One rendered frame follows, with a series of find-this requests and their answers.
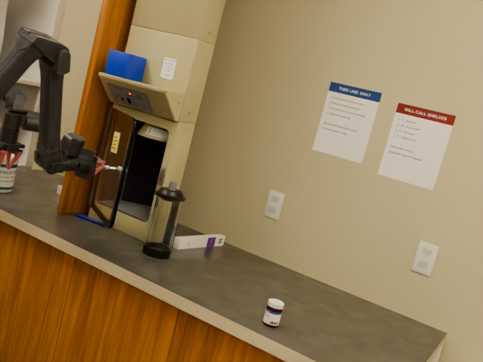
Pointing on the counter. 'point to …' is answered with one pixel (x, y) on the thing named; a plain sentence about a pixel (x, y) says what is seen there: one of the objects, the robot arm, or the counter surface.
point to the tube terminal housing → (194, 67)
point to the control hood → (172, 99)
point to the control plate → (130, 97)
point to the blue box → (125, 65)
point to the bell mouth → (154, 132)
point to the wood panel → (96, 97)
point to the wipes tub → (7, 176)
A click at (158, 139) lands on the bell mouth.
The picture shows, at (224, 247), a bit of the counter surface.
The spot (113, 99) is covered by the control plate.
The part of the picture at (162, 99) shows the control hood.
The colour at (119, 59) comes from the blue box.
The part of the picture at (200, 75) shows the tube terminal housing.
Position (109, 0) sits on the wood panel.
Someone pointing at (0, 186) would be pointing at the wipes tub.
